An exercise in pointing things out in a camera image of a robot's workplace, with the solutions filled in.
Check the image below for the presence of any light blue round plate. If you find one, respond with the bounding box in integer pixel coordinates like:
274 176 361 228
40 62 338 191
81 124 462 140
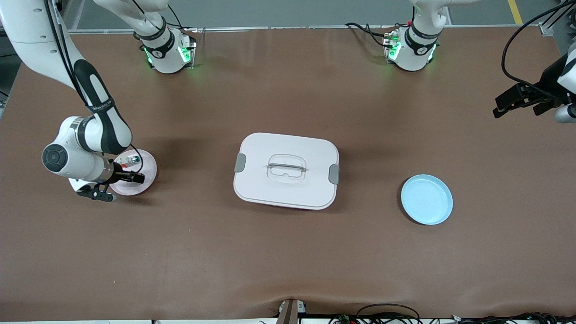
400 174 454 225

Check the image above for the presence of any aluminium table edge rail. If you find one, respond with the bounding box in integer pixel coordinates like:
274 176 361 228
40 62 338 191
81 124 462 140
67 25 552 35

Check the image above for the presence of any black base cable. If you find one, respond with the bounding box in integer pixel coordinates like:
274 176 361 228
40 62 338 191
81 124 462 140
345 22 401 48

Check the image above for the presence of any black cable loop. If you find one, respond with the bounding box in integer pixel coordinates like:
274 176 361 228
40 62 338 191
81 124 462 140
356 304 422 324

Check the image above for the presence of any pink round plate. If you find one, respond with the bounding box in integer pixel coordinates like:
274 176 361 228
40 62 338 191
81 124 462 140
108 149 158 196

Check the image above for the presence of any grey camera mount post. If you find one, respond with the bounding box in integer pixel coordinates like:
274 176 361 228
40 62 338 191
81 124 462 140
275 298 307 324

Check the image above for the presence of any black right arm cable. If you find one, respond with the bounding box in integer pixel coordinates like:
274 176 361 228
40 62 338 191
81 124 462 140
44 0 144 177

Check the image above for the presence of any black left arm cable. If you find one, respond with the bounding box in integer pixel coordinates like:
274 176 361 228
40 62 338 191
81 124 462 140
500 2 576 100

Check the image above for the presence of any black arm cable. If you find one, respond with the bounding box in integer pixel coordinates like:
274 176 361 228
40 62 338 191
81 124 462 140
44 0 144 177
500 2 576 100

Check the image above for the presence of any white lidded storage box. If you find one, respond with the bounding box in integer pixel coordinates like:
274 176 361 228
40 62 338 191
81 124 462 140
233 132 340 211

